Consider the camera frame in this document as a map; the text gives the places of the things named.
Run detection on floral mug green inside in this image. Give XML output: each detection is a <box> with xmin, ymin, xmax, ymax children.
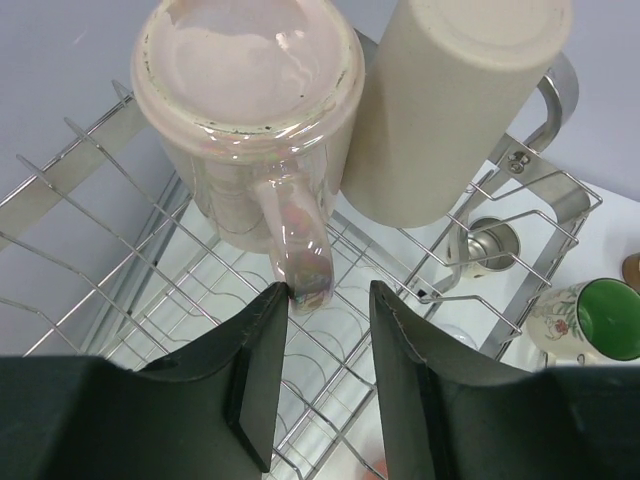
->
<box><xmin>525</xmin><ymin>278</ymin><xmax>639</xmax><ymax>367</ymax></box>

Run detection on clear glass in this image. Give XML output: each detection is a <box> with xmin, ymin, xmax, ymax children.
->
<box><xmin>438</xmin><ymin>324</ymin><xmax>478</xmax><ymax>351</ymax></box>

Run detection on tall beige cup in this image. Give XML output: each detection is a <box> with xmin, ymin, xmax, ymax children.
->
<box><xmin>341</xmin><ymin>1</ymin><xmax>573</xmax><ymax>228</ymax></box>

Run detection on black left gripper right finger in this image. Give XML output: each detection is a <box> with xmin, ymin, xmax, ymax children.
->
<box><xmin>369</xmin><ymin>281</ymin><xmax>639</xmax><ymax>479</ymax></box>

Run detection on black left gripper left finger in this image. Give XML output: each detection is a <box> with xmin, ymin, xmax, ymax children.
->
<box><xmin>1</xmin><ymin>283</ymin><xmax>289</xmax><ymax>479</ymax></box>

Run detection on steel cup with brown band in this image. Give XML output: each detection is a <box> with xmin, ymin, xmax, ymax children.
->
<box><xmin>461</xmin><ymin>217</ymin><xmax>521</xmax><ymax>279</ymax></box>

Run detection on orange mug white inside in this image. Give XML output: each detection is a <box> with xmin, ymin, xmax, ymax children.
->
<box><xmin>362</xmin><ymin>458</ymin><xmax>388</xmax><ymax>480</ymax></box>

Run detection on iridescent pink mug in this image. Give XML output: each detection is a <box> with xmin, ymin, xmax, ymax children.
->
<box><xmin>131</xmin><ymin>1</ymin><xmax>365</xmax><ymax>313</ymax></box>

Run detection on steel cup with cork base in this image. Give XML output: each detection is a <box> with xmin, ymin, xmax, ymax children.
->
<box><xmin>621</xmin><ymin>253</ymin><xmax>640</xmax><ymax>292</ymax></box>

